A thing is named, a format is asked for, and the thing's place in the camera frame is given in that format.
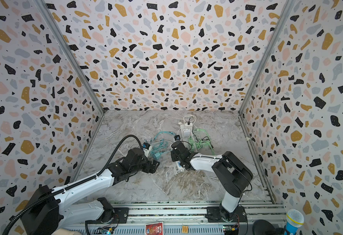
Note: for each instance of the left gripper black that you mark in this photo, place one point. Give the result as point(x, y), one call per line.
point(149, 169)

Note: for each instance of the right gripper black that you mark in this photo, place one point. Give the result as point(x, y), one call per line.
point(172, 154)

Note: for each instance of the white rectangular charger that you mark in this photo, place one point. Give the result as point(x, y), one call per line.
point(186, 133)

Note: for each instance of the large colourful power strip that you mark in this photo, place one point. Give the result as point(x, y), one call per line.
point(191, 140)

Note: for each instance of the small white blue power strip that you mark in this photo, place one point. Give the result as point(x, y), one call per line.
point(179, 167)

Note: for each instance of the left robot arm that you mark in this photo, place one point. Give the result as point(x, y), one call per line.
point(51, 209)

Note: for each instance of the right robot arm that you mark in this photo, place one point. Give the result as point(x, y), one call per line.
point(234, 176)

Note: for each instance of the red snack packet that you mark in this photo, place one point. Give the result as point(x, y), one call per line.
point(154, 228)

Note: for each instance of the small yellow tag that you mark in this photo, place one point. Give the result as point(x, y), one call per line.
point(185, 229)

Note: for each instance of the black round object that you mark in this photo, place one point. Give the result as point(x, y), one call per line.
point(263, 227)

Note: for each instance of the blue toy microphone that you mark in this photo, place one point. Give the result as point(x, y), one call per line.
point(295, 220)

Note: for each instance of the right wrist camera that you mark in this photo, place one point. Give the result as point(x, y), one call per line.
point(177, 138)

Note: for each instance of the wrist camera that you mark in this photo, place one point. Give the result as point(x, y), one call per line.
point(177, 138)
point(147, 149)

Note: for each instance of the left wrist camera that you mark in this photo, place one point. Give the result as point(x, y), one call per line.
point(147, 149)

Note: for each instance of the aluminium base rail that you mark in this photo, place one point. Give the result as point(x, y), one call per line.
point(192, 214)

